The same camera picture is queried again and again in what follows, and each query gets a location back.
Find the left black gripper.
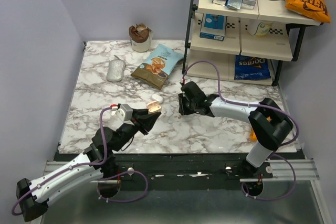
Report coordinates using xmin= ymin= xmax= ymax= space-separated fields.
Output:
xmin=112 ymin=108 xmax=161 ymax=153

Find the beige earbud charging case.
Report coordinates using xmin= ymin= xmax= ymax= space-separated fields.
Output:
xmin=146 ymin=101 xmax=162 ymax=114

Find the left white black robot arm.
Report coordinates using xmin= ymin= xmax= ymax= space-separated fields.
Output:
xmin=12 ymin=104 xmax=161 ymax=222

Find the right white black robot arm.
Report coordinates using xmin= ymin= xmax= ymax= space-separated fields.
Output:
xmin=178 ymin=81 xmax=293 ymax=178

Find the light blue chip bag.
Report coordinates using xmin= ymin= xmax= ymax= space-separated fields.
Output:
xmin=131 ymin=44 xmax=184 ymax=90

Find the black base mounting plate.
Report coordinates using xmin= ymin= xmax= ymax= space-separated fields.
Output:
xmin=101 ymin=153 xmax=273 ymax=191

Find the silver glitter pouch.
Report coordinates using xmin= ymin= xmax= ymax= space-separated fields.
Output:
xmin=106 ymin=55 xmax=126 ymax=82

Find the blue Doritos chip bag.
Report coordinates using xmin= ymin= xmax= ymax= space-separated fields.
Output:
xmin=234 ymin=55 xmax=271 ymax=80

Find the orange snack bag on table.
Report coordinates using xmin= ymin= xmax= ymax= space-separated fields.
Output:
xmin=248 ymin=112 xmax=271 ymax=142

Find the brown white paper cup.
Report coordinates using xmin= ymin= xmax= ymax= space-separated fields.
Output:
xmin=129 ymin=24 xmax=153 ymax=52

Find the blue box on shelf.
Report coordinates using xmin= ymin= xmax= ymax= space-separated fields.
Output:
xmin=199 ymin=14 xmax=226 ymax=41

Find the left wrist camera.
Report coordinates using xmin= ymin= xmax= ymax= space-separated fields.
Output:
xmin=116 ymin=104 xmax=133 ymax=122

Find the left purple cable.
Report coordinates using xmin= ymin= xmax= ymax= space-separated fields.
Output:
xmin=10 ymin=104 xmax=149 ymax=216

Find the black frame beige shelf rack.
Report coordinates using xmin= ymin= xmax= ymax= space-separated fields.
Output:
xmin=183 ymin=0 xmax=320 ymax=87

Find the aluminium rail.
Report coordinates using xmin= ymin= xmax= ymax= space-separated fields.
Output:
xmin=43 ymin=159 xmax=320 ymax=182

